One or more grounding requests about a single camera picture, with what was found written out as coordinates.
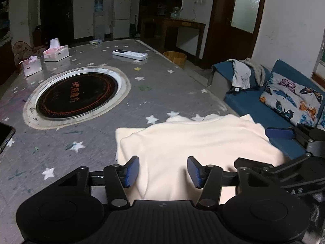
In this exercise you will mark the wooden desk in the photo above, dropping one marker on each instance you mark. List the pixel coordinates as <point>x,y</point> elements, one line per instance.
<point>182,23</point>

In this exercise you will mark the blue sofa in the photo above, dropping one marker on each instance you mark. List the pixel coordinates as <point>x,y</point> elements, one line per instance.
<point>248,101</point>

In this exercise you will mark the white wall socket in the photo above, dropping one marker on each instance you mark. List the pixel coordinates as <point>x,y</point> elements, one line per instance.
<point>199,2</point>

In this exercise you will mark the small white tissue box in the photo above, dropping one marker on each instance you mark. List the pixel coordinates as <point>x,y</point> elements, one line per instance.
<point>32,67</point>

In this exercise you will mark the white water dispenser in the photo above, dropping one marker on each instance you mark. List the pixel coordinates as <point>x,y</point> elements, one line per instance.
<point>99,25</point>

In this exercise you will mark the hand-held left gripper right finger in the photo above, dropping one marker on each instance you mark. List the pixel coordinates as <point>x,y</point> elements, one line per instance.
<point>194,172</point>

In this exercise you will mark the white remote control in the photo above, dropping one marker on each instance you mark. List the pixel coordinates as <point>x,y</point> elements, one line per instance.
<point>129,54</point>

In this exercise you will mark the large white tissue box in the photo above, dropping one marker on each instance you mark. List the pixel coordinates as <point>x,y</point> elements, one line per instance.
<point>57,54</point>

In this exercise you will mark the grey garment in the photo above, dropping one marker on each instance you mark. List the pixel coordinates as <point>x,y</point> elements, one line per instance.
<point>257,72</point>

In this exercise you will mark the cream sweatshirt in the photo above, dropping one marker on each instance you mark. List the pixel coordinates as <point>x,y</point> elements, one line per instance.
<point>203,139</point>

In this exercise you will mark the grey star table mat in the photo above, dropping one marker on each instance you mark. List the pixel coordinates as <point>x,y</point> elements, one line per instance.
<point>83,157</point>

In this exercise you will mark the dark wooden door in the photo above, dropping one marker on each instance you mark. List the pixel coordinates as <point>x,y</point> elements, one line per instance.
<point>57,15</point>

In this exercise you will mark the dark wooden shelf unit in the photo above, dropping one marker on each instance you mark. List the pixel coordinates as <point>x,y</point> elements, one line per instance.
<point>152,5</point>

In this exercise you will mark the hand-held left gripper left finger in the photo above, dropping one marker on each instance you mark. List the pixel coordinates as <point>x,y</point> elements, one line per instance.
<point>132,170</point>

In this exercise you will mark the dark smartphone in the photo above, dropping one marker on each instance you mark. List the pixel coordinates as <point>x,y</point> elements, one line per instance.
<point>5,137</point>

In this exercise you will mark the wooden bucket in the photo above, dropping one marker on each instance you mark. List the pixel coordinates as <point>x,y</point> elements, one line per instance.
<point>175,58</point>

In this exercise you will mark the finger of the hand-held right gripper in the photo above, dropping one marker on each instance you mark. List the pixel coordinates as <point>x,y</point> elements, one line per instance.
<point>254,164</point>
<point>279,134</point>

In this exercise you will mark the small crumpled cloth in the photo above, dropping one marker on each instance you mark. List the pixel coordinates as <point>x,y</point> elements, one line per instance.
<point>96,41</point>

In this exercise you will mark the glass jar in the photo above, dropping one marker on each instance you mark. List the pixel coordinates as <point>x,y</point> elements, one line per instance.
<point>175,13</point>

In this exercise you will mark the butterfly print cushion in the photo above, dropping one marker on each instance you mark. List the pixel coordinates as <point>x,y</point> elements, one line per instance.
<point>292,99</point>
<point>322,118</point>

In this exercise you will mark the round built-in induction cooktop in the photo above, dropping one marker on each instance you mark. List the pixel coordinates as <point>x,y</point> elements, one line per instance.
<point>76,95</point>

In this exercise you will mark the white refrigerator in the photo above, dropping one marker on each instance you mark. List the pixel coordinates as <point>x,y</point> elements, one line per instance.
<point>121,12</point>

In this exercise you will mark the polka dot play tent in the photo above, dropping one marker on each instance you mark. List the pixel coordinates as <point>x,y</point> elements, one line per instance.
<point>21,49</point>

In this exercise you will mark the blue water jug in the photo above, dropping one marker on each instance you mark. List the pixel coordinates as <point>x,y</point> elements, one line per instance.
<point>99,5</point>

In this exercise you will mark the frosted glass panel door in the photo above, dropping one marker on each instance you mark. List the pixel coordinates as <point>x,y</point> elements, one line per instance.
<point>215,30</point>

